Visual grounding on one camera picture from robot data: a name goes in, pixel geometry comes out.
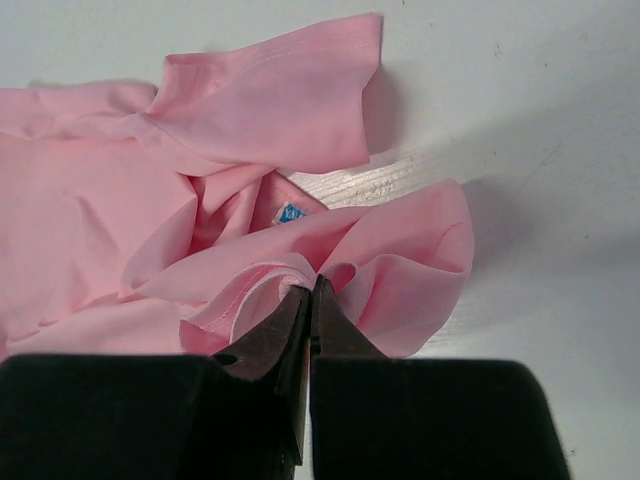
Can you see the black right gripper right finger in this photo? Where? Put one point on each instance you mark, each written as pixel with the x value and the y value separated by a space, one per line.
pixel 379 417

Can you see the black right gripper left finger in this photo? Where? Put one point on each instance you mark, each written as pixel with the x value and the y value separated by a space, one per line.
pixel 237 414

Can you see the light pink t-shirt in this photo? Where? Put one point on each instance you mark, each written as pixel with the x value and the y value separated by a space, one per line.
pixel 160 219

